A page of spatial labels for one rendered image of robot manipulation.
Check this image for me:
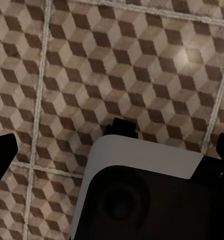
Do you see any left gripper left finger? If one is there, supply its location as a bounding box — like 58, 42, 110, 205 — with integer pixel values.
0, 133, 18, 181

